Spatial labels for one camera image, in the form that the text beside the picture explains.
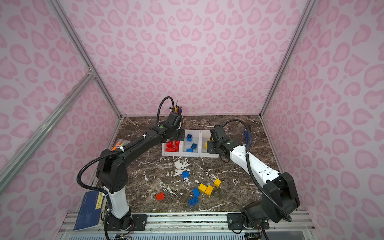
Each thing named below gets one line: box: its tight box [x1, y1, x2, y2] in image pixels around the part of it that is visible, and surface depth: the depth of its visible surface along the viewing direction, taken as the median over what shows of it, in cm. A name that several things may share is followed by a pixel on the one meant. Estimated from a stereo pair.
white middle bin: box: [180, 129, 201, 157], surface depth 102 cm
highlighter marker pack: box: [110, 138, 131, 151], surface depth 105 cm
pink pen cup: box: [169, 100, 184, 117], surface depth 109 cm
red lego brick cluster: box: [165, 140, 180, 152], surface depth 100 cm
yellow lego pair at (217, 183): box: [214, 178, 222, 188], surface depth 85 cm
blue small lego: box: [193, 188, 200, 197], surface depth 84 cm
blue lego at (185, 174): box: [181, 171, 190, 179], surface depth 92 cm
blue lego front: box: [188, 196, 199, 207], surface depth 82 cm
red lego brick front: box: [156, 192, 165, 201], surface depth 83 cm
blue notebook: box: [73, 190, 105, 231], surface depth 77 cm
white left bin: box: [161, 139, 182, 157], surface depth 97 cm
